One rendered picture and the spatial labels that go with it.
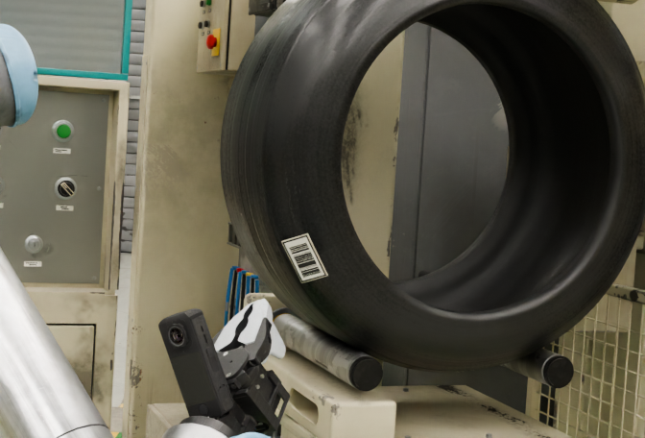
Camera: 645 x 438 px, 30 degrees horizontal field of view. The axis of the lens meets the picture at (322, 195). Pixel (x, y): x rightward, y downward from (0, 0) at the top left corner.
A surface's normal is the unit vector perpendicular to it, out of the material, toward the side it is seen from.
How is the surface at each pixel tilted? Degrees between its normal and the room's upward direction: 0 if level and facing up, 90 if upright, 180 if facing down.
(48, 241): 90
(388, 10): 82
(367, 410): 90
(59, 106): 90
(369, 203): 90
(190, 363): 99
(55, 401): 46
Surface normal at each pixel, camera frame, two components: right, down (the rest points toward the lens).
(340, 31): -0.30, -0.41
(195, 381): -0.48, 0.18
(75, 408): 0.50, -0.70
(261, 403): 0.82, -0.26
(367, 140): 0.34, 0.07
